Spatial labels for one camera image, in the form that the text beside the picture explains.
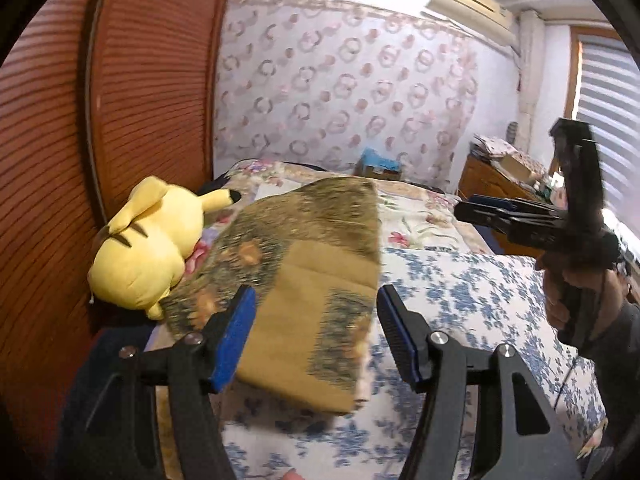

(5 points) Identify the cream lace curtain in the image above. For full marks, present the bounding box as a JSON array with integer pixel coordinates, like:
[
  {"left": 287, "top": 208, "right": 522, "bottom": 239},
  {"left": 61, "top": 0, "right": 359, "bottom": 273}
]
[{"left": 515, "top": 10, "right": 547, "bottom": 152}]

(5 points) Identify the floral cloth stack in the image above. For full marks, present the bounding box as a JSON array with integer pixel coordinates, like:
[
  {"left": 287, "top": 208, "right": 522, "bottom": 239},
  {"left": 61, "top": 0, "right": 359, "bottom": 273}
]
[{"left": 470, "top": 133, "right": 522, "bottom": 159}]

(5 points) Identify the person's right forearm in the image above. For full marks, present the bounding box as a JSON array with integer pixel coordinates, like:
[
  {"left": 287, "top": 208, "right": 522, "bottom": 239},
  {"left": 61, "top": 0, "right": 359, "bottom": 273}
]
[{"left": 570, "top": 300, "right": 640, "bottom": 480}]

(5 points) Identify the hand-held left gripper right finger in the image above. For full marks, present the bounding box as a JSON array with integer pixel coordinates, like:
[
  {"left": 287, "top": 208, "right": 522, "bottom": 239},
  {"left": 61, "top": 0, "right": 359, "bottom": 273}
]
[{"left": 376, "top": 285, "right": 583, "bottom": 480}]

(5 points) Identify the ring patterned curtain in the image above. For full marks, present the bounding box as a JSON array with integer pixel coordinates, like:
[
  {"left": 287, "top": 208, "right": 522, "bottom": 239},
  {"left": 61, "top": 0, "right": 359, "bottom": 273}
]
[{"left": 215, "top": 0, "right": 479, "bottom": 194}]

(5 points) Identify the blue folded cloth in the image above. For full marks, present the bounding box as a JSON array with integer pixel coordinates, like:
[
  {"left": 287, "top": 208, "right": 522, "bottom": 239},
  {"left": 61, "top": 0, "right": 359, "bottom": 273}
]
[{"left": 357, "top": 147, "right": 401, "bottom": 171}]

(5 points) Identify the yellow plush toy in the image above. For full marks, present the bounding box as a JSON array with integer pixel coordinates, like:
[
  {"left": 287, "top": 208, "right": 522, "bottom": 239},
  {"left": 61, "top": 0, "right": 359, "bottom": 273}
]
[{"left": 87, "top": 176, "right": 242, "bottom": 321}]

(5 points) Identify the golden patterned shirt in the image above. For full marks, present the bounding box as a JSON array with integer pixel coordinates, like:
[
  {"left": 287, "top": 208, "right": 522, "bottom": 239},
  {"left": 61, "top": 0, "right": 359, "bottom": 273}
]
[{"left": 162, "top": 177, "right": 384, "bottom": 416}]

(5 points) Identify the cream air conditioner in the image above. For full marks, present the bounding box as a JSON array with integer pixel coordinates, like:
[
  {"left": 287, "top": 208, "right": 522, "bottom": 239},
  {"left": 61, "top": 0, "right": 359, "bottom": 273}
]
[{"left": 425, "top": 0, "right": 516, "bottom": 44}]

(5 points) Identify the small wooden box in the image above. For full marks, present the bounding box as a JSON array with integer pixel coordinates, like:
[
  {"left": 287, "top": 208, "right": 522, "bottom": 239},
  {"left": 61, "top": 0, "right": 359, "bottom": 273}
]
[{"left": 356, "top": 165, "right": 402, "bottom": 182}]

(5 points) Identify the wooden sideboard cabinet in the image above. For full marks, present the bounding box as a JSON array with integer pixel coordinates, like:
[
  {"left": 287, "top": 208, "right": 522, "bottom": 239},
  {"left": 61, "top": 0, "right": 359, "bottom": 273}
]
[{"left": 457, "top": 154, "right": 567, "bottom": 213}]

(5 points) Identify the wooden louvered wardrobe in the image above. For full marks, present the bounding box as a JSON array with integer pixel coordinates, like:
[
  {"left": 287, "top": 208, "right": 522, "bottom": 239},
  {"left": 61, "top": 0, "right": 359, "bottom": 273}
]
[{"left": 0, "top": 0, "right": 238, "bottom": 411}]

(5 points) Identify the floral bed blanket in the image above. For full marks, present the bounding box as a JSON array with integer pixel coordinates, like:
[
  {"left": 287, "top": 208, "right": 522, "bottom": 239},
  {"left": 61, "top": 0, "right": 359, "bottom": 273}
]
[{"left": 145, "top": 159, "right": 608, "bottom": 480}]

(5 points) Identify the striped window blind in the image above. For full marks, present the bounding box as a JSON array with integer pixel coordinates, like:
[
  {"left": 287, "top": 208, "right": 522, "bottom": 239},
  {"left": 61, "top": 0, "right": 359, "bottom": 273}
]
[{"left": 574, "top": 39, "right": 640, "bottom": 243}]

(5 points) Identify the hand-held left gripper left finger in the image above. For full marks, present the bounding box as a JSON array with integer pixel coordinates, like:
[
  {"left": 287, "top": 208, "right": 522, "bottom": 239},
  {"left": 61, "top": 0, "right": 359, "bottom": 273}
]
[{"left": 82, "top": 285, "right": 258, "bottom": 480}]

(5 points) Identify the cardboard box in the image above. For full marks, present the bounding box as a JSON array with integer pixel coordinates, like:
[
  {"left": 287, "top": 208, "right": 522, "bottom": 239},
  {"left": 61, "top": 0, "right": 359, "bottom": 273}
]
[{"left": 500, "top": 152, "right": 544, "bottom": 182}]

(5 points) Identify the person's right hand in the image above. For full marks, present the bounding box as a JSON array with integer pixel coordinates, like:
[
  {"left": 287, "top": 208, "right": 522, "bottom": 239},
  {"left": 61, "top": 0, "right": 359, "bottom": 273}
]
[{"left": 543, "top": 268, "right": 633, "bottom": 347}]

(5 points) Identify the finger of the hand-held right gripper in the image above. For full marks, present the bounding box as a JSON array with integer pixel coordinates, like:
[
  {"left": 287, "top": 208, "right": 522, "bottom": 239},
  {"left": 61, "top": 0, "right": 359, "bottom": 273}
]
[
  {"left": 466, "top": 193, "right": 552, "bottom": 211},
  {"left": 452, "top": 202, "right": 557, "bottom": 236}
]

